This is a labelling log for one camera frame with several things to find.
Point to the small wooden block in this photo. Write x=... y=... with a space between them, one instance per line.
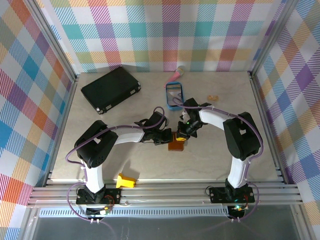
x=212 y=98

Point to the black hard case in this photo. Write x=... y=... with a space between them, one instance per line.
x=110 y=87

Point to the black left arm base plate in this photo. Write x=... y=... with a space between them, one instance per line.
x=112 y=196

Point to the brown leather card holder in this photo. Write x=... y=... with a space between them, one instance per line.
x=176 y=146

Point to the stack of plastic cards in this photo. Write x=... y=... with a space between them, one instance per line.
x=173 y=87

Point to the pink toy microphone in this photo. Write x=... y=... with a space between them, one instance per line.
x=177 y=73

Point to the blue oval tray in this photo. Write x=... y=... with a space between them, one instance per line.
x=172 y=108

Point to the aluminium frame post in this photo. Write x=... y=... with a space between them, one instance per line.
x=272 y=37
x=52 y=37

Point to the aluminium side rail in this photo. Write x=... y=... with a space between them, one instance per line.
x=63 y=125
x=264 y=112

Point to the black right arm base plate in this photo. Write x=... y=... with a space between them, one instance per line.
x=217 y=195

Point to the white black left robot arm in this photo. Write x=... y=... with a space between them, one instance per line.
x=130 y=135

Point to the aluminium frame rail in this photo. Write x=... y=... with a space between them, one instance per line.
x=175 y=195

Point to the black controller board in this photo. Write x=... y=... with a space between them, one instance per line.
x=96 y=212
x=237 y=211

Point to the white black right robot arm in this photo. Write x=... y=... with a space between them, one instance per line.
x=212 y=118

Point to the yellow plastic part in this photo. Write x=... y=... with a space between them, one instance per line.
x=126 y=181

